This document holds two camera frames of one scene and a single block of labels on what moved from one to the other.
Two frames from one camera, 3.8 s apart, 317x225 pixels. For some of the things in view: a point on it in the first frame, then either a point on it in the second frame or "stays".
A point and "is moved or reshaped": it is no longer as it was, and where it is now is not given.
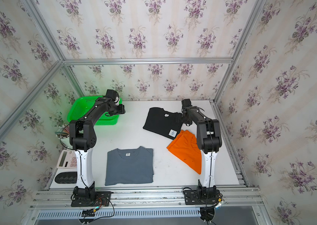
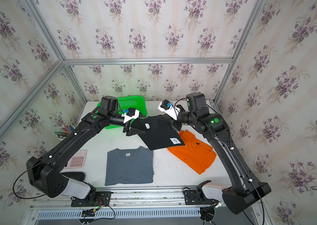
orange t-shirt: [185, 146] stays
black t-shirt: [167, 123] is moved or reshaped
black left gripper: [122, 111] -> [127, 130]
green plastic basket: [79, 104] -> [137, 102]
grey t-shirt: [129, 166] stays
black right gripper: [187, 121] -> [174, 123]
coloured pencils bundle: [63, 131] stays
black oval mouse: [66, 177] stays
